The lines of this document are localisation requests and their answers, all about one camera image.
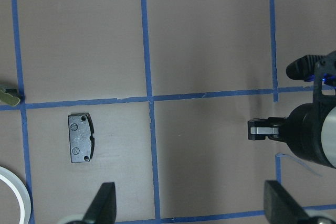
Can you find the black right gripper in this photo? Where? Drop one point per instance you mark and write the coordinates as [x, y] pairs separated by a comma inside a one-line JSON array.
[[301, 131]]

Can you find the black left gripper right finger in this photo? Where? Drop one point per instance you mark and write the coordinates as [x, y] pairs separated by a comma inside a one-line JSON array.
[[280, 207]]

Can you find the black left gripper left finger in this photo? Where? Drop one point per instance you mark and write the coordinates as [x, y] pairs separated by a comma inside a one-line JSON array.
[[103, 208]]

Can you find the black rectangular brake pad plate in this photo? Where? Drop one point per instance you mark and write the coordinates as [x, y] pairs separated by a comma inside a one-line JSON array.
[[81, 137]]

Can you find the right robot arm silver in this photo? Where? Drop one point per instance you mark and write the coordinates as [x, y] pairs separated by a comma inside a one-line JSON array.
[[328, 137]]

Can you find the olive green curved part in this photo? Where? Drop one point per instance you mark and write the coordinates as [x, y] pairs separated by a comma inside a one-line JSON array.
[[10, 96]]

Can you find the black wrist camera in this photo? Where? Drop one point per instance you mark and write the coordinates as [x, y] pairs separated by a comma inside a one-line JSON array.
[[320, 69]]

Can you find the white curved plastic bracket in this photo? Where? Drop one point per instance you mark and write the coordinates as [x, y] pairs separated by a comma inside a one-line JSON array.
[[21, 193]]

